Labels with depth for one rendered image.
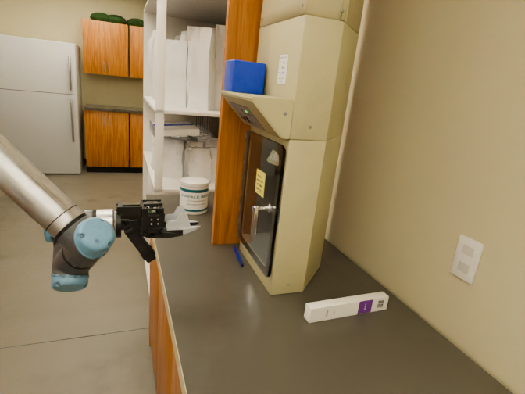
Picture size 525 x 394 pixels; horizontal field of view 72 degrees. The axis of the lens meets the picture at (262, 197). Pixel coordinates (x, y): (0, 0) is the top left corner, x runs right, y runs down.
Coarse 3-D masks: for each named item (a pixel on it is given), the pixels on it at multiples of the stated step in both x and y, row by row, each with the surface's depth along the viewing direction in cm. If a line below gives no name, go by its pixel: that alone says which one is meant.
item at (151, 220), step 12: (120, 204) 90; (132, 204) 91; (144, 204) 93; (156, 204) 94; (120, 216) 89; (132, 216) 90; (144, 216) 90; (156, 216) 91; (120, 228) 89; (144, 228) 91; (156, 228) 93
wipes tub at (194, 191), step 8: (184, 184) 162; (192, 184) 161; (200, 184) 162; (208, 184) 167; (184, 192) 163; (192, 192) 162; (200, 192) 164; (208, 192) 169; (184, 200) 164; (192, 200) 164; (200, 200) 165; (184, 208) 165; (192, 208) 165; (200, 208) 166
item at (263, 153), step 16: (256, 144) 115; (272, 144) 103; (256, 160) 115; (272, 160) 103; (272, 176) 103; (272, 192) 103; (272, 208) 103; (272, 224) 104; (240, 240) 132; (256, 240) 116; (272, 240) 104; (256, 256) 116; (272, 256) 106
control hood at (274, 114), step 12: (228, 96) 109; (240, 96) 97; (252, 96) 88; (264, 96) 97; (252, 108) 94; (264, 108) 90; (276, 108) 91; (288, 108) 92; (264, 120) 94; (276, 120) 92; (288, 120) 93; (276, 132) 93; (288, 132) 94
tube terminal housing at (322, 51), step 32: (288, 32) 95; (320, 32) 89; (352, 32) 100; (288, 64) 95; (320, 64) 91; (352, 64) 109; (288, 96) 95; (320, 96) 94; (256, 128) 118; (320, 128) 97; (288, 160) 97; (320, 160) 100; (288, 192) 100; (320, 192) 106; (288, 224) 103; (320, 224) 116; (288, 256) 107; (320, 256) 128; (288, 288) 111
